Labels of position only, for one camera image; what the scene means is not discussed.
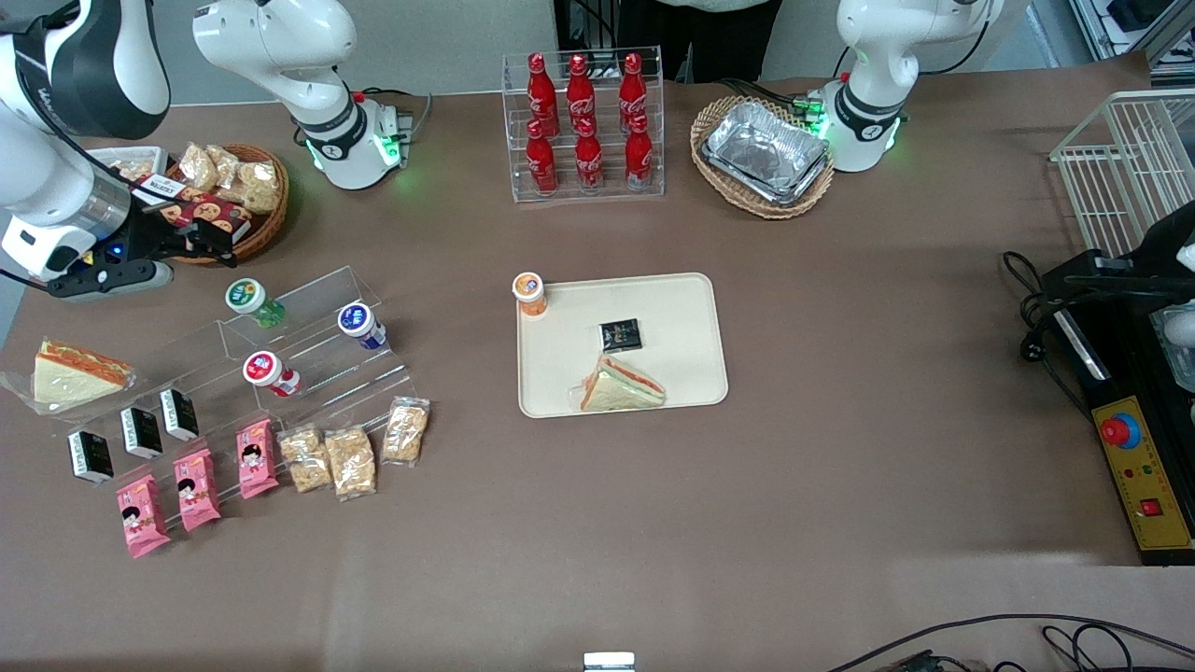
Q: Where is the looped black cable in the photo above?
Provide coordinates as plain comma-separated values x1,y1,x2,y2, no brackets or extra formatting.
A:
1040,623,1160,672

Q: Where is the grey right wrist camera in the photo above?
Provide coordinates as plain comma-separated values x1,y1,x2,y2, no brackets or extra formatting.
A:
46,260,176,303

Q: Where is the light wicker basket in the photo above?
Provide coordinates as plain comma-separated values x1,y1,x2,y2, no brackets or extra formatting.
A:
690,94,836,221

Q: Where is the red gum bottle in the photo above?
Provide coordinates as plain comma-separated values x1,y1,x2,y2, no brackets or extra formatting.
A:
243,350,302,399

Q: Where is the pink snack pack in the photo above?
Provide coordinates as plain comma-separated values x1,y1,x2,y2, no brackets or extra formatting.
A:
173,447,223,534
235,417,281,500
116,473,173,560

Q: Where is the orange gum bottle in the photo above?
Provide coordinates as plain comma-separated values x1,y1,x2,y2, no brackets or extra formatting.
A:
512,272,550,320

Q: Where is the grey base cable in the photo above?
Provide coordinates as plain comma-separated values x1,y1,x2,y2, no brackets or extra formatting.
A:
355,86,436,171

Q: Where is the beige plastic tray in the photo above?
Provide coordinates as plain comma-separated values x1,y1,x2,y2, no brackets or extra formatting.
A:
516,272,730,420

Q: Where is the long black cable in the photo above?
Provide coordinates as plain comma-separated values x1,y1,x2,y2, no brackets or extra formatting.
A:
825,613,1195,672

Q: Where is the aluminium frame rack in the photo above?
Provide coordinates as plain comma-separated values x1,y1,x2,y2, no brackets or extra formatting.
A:
1068,0,1195,91

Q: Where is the red cookie box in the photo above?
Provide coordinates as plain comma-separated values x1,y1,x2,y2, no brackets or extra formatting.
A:
133,174,254,247

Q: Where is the dark brown wicker basket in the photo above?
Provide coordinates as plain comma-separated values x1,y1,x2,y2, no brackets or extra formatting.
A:
159,143,291,268

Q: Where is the black small pack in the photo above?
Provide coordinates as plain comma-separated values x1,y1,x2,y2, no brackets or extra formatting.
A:
119,406,165,460
68,428,116,485
159,387,201,443
599,317,644,354

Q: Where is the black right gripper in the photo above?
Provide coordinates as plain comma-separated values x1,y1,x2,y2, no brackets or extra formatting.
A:
119,200,235,270

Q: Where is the clear plastic container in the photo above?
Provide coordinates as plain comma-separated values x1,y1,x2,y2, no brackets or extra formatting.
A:
1152,306,1195,395

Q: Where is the black base cable bundle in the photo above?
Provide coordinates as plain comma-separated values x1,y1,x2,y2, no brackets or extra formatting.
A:
717,77,834,132

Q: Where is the white plastic bin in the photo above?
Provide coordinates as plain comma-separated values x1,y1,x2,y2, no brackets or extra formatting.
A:
86,147,170,188

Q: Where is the silver foil tray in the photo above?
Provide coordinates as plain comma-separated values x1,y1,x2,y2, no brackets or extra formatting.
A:
701,100,833,205

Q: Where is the wrapped triangle sandwich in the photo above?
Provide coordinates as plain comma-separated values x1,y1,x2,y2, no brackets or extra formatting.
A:
569,353,668,414
0,338,138,417

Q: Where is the clear acrylic stepped display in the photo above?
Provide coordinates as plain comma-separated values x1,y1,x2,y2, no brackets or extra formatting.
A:
51,265,415,488

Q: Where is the red cola bottle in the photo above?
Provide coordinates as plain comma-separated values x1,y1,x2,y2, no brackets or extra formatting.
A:
525,119,559,196
574,119,605,193
566,53,598,137
618,52,649,132
624,114,654,193
527,52,560,139

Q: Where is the green gum bottle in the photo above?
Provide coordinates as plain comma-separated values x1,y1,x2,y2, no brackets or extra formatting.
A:
225,277,287,329

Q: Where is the clear acrylic bottle rack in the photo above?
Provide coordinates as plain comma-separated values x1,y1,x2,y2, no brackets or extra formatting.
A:
501,46,667,204

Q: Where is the blue gum bottle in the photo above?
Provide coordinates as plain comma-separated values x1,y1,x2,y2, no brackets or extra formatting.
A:
337,301,388,352

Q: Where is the person in dark trousers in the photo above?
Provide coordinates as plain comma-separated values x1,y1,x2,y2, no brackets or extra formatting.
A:
616,0,785,85

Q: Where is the black machine with yellow panel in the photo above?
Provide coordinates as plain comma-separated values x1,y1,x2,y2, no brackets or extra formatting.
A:
1039,246,1195,568

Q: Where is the black power cable with plug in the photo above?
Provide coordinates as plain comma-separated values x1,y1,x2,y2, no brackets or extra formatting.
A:
1001,249,1095,417

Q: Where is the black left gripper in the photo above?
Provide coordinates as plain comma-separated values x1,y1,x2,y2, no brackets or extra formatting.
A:
1145,200,1195,279

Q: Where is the white wire basket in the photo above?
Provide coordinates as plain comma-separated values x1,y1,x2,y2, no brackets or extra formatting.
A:
1049,90,1195,259

